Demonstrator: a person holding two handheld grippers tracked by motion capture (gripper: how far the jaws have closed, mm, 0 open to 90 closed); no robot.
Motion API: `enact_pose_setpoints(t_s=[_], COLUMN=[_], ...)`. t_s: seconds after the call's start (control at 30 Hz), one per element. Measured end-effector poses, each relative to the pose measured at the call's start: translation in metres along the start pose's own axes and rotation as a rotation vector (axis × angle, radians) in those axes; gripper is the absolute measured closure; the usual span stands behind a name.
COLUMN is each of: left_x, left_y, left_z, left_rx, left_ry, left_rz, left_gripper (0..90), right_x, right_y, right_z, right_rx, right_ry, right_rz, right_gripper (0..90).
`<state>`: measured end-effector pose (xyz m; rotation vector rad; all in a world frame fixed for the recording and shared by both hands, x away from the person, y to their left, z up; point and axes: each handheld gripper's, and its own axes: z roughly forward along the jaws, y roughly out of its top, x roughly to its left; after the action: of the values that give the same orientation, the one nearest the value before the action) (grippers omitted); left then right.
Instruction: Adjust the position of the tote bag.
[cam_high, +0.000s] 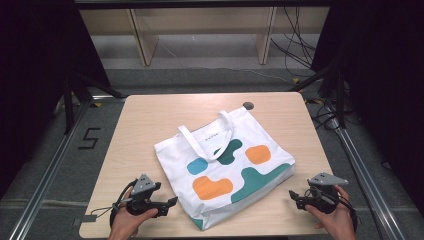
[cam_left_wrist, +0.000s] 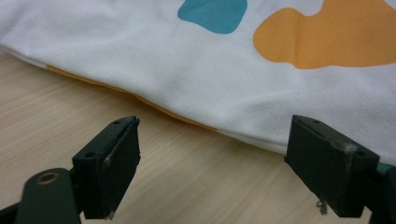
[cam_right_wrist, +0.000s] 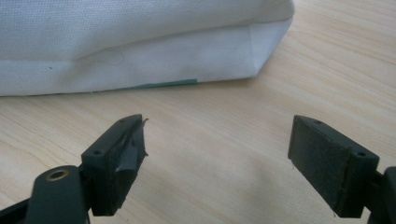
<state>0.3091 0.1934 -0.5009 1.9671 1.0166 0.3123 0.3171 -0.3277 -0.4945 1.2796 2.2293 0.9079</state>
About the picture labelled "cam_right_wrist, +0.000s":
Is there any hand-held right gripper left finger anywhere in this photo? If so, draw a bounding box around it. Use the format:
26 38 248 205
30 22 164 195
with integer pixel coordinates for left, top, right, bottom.
81 114 149 217

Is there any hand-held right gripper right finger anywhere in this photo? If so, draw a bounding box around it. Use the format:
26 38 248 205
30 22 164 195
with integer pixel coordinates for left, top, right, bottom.
288 115 380 218

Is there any white canvas tote bag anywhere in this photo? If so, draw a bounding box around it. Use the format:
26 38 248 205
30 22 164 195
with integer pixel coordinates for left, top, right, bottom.
0 0 296 97

